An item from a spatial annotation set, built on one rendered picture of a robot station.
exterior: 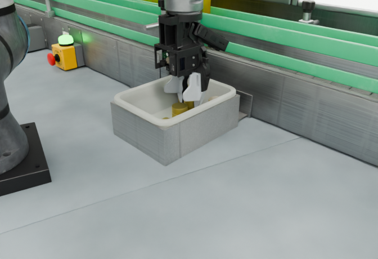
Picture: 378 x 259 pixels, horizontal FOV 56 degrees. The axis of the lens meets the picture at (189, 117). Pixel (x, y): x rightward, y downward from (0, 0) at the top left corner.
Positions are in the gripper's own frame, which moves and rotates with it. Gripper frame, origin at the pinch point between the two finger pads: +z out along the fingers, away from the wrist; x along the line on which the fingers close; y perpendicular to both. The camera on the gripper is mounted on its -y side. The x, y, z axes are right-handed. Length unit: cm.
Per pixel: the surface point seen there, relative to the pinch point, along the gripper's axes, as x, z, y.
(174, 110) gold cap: 1.2, -0.3, 6.2
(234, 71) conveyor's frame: 2.4, -4.7, -11.9
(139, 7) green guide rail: -32.5, -14.7, -11.4
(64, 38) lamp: -53, -4, 2
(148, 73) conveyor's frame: -18.2, -1.1, -2.3
